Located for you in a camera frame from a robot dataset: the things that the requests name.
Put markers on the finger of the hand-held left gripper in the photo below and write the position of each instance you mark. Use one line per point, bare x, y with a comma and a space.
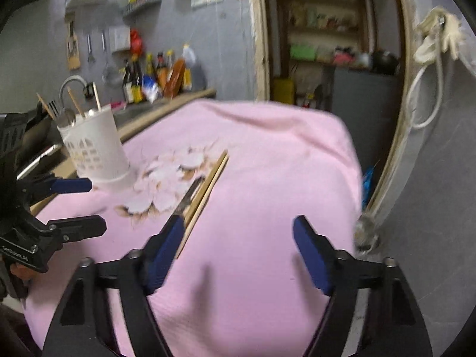
78, 227
70, 185

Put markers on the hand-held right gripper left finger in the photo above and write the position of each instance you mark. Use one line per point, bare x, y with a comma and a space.
167, 249

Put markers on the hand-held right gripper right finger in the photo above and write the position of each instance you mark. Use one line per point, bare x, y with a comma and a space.
312, 256

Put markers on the white plastic utensil holder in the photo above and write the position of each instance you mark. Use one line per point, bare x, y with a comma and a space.
96, 137

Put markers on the metal table knife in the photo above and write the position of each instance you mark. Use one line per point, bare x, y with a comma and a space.
189, 197

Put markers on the wooden chopstick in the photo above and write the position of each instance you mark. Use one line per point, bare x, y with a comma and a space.
202, 204
75, 101
45, 106
97, 96
208, 182

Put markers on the person's left hand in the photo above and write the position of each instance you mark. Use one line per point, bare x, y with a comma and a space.
20, 271

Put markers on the grey metal object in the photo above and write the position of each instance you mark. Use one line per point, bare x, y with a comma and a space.
366, 230

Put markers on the metal fork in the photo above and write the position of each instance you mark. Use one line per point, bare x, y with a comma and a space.
55, 107

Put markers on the blue plastic bag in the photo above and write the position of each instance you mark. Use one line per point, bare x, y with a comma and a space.
368, 182

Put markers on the pink soap dish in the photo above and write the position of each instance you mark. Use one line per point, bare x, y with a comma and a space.
117, 103

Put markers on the metal faucet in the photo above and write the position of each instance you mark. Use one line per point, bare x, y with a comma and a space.
72, 79

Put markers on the pink blanket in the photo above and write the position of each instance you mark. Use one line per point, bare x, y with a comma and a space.
260, 156

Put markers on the metal strainer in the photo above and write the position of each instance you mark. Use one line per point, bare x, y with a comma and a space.
108, 73

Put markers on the brown pump bottle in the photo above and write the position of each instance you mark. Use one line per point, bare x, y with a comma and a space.
128, 81

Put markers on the dark bottle yellow label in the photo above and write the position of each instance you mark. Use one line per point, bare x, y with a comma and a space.
137, 80

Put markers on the blue packet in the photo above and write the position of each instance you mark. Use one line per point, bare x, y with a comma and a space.
150, 89

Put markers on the wooden knife holder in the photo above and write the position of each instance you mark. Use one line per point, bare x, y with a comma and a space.
73, 48

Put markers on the metal peeler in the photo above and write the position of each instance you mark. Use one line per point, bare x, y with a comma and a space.
90, 48

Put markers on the yellow cap glass bottle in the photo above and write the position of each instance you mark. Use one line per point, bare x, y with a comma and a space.
150, 65

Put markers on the dark bottle red label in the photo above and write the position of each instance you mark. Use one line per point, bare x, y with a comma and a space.
160, 67

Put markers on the red and white bottle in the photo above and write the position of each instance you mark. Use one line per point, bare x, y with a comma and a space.
306, 100

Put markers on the red plastic bag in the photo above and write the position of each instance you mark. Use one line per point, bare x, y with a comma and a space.
136, 41

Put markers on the small clear bottle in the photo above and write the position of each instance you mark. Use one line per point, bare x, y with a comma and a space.
169, 59

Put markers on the yellow container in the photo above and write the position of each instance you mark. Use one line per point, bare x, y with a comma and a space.
284, 90

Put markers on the grey cabinet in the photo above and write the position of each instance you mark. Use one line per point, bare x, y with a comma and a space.
364, 93

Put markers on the pink cloth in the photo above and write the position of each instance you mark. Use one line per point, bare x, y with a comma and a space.
342, 57

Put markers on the small metal pot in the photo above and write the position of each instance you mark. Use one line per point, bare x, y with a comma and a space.
362, 58

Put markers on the green box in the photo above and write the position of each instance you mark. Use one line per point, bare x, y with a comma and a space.
303, 52

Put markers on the black pot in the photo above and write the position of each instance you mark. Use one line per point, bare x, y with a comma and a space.
385, 61

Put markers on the wooden shelf unit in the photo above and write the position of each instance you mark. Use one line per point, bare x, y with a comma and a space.
323, 31

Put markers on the white rag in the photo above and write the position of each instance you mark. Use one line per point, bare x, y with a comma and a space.
442, 31

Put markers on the white wall box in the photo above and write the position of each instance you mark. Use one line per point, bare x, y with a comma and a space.
119, 39

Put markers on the grey wall shelf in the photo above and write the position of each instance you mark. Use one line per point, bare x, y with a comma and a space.
143, 3

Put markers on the wooden door frame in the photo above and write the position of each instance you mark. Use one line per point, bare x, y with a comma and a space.
260, 44

